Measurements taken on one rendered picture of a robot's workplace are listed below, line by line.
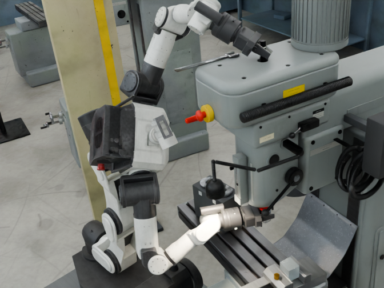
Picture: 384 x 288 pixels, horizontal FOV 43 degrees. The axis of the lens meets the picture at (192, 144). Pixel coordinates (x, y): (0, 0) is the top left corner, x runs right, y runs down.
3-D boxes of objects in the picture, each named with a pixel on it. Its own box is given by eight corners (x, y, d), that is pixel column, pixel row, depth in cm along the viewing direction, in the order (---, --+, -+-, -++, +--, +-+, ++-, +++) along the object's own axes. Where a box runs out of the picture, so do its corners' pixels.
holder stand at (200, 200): (224, 234, 236) (222, 200, 226) (195, 214, 251) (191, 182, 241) (242, 223, 242) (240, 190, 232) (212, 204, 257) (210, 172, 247)
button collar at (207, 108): (210, 125, 164) (208, 109, 161) (200, 119, 169) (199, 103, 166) (215, 123, 165) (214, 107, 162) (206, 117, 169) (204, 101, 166)
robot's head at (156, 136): (156, 151, 189) (167, 148, 182) (145, 128, 189) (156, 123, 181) (170, 145, 193) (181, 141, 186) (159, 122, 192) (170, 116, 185)
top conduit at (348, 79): (245, 125, 153) (244, 115, 151) (238, 120, 156) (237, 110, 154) (352, 87, 170) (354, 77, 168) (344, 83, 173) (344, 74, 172)
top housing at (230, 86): (231, 135, 157) (229, 89, 149) (191, 107, 177) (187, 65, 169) (342, 95, 175) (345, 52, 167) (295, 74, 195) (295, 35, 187)
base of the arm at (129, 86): (115, 99, 198) (133, 103, 190) (120, 67, 197) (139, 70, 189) (143, 104, 209) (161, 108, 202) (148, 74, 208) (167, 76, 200)
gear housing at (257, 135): (255, 151, 166) (254, 126, 161) (217, 124, 185) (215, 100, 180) (331, 122, 179) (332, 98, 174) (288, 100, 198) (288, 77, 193)
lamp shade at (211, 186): (202, 197, 178) (200, 183, 175) (211, 186, 184) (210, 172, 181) (220, 201, 175) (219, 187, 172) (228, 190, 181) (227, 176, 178)
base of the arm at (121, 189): (121, 214, 192) (120, 202, 182) (118, 184, 198) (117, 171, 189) (159, 209, 195) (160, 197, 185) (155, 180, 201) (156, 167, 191)
